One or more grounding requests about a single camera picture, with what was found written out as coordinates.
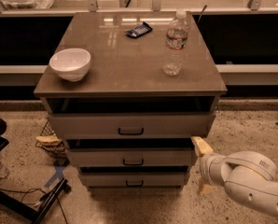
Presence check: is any dark blue snack packet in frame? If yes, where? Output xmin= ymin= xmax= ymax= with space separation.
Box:
xmin=125 ymin=22 xmax=153 ymax=38

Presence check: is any white ceramic bowl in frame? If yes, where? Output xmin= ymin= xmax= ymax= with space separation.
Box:
xmin=49 ymin=48 xmax=91 ymax=82

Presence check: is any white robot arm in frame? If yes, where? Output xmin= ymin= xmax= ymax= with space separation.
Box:
xmin=191 ymin=136 xmax=278 ymax=218

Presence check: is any black stand base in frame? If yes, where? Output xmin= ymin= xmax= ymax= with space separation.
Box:
xmin=0 ymin=116 xmax=72 ymax=224

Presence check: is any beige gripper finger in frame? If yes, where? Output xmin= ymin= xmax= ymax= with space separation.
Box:
xmin=191 ymin=136 xmax=214 ymax=157

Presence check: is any blue tape cross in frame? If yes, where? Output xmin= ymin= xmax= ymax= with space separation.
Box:
xmin=44 ymin=166 xmax=65 ymax=189

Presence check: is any clear plastic water bottle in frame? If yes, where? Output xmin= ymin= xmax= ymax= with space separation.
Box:
xmin=162 ymin=9 xmax=188 ymax=76

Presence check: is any tan sponge in basket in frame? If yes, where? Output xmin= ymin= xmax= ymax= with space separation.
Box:
xmin=35 ymin=135 xmax=62 ymax=147

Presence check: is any grey drawer cabinet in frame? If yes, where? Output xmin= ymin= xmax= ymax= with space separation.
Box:
xmin=34 ymin=11 xmax=228 ymax=191

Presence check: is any black cable on floor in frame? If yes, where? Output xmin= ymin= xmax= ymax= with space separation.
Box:
xmin=0 ymin=180 xmax=70 ymax=224

